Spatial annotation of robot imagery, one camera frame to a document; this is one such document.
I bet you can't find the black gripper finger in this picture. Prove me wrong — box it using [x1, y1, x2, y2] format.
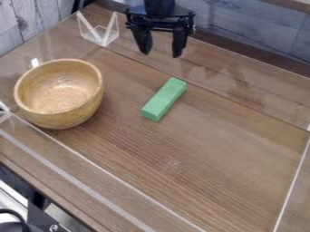
[132, 25, 153, 55]
[173, 26, 196, 58]

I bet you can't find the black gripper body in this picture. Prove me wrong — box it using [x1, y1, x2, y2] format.
[125, 0, 197, 33]

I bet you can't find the green rectangular block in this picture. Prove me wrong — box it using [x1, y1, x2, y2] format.
[141, 77, 188, 121]

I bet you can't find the wooden bowl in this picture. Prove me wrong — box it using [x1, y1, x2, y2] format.
[14, 58, 105, 130]

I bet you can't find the clear acrylic corner bracket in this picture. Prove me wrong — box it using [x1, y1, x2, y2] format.
[77, 11, 120, 47]

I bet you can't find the clear acrylic enclosure wall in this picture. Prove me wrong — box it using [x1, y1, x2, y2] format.
[0, 19, 310, 232]

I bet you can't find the black metal table bracket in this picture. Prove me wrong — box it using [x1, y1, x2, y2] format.
[27, 192, 71, 232]

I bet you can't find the black cable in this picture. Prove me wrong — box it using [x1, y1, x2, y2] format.
[0, 208, 33, 232]

